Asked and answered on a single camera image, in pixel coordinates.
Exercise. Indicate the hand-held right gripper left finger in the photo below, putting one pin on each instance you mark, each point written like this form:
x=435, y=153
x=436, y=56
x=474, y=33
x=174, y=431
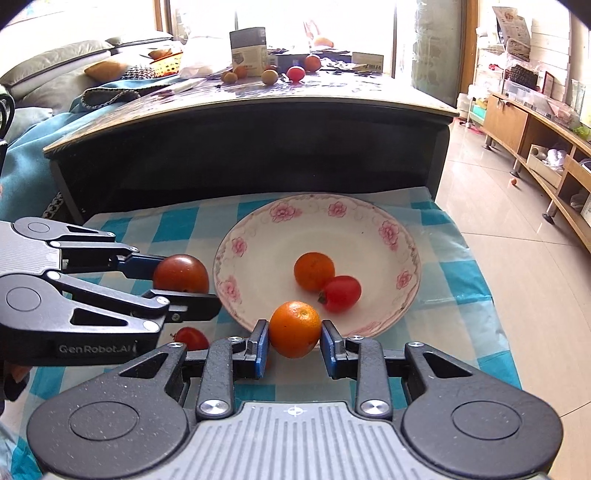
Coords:
x=262, y=350

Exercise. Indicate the wooden tv cabinet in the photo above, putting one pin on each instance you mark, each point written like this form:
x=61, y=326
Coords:
x=508, y=120

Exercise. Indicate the grey cardboard box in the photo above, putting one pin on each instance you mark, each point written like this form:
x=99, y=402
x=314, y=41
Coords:
x=248, y=48

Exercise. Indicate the small red tomato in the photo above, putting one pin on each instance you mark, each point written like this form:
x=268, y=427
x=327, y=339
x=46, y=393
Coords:
x=191, y=338

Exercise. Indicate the yellow cushion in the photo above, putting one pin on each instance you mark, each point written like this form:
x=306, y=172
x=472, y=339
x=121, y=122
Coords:
x=107, y=69

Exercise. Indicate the white shelf trolley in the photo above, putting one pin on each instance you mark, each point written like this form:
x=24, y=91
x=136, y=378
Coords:
x=480, y=101

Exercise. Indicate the brown round fruit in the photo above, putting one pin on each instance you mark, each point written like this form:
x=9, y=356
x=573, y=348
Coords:
x=270, y=77

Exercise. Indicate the blue white checked tablecloth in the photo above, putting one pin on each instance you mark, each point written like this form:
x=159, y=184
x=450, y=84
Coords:
x=184, y=224

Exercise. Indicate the dark knitted cushion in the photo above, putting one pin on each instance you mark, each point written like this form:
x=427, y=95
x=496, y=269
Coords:
x=138, y=72

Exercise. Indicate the open cardboard box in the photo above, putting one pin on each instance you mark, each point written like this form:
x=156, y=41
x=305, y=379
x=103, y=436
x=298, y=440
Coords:
x=545, y=166

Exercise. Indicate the teal blanket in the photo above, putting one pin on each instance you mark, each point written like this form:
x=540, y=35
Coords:
x=27, y=166

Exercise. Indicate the small brown fruit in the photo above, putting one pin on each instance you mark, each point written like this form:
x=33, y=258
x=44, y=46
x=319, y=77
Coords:
x=228, y=77

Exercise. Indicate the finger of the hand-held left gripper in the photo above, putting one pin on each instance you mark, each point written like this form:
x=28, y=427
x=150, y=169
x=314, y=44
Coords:
x=138, y=266
x=194, y=308

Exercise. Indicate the yellow mango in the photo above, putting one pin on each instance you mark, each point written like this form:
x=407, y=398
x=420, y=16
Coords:
x=323, y=42

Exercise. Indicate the small orange red fruit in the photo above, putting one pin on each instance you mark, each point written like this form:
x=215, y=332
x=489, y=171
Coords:
x=240, y=72

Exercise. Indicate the dark coffee table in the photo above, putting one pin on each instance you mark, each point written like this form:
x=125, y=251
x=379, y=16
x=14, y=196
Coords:
x=258, y=138

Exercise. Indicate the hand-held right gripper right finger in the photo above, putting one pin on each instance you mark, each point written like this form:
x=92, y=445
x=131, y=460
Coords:
x=328, y=351

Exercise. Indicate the white plastic bag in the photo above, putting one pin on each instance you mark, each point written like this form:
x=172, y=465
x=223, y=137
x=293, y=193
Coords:
x=203, y=57

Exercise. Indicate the white floral plate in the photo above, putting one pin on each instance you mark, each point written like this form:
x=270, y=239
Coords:
x=272, y=249

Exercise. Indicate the orange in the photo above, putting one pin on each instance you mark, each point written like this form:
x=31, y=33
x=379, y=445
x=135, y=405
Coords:
x=314, y=271
x=295, y=328
x=313, y=62

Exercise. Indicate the orange plastic basket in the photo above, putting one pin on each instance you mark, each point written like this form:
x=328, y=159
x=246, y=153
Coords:
x=167, y=64

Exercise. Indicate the grey sofa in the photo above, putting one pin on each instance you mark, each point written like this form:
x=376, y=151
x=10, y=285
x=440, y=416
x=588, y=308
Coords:
x=51, y=69

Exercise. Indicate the large dark red tomato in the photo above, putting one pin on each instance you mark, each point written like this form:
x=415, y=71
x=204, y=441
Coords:
x=181, y=273

